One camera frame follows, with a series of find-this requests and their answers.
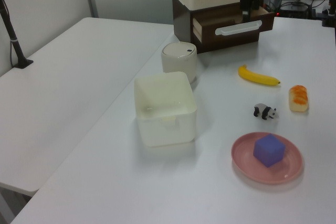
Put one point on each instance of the black and white panda toy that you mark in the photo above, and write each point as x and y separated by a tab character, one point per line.
265	111

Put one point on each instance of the wooden drawer with brown front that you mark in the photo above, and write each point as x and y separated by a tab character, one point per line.
233	35

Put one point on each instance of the yellow toy banana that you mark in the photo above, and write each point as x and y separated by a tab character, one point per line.
258	78

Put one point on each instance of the toy bread with orange glaze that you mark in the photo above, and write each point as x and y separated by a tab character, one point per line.
298	99

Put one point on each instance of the black box with red light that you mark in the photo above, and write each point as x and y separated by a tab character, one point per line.
292	10

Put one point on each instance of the dark brown cabinet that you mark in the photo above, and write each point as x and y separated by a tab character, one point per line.
182	22

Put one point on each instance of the black table clamp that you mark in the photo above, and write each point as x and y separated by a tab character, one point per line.
330	16

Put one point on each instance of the cream lidded trash can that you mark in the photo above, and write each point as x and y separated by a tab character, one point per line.
179	61

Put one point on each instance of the purple foam cube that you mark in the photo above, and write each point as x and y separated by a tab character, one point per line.
269	151

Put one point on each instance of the cream square plastic box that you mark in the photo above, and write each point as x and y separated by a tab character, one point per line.
168	129

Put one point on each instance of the pink round plate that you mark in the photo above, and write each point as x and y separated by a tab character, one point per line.
242	161

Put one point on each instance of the black camera stand pole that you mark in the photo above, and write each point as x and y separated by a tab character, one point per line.
11	37

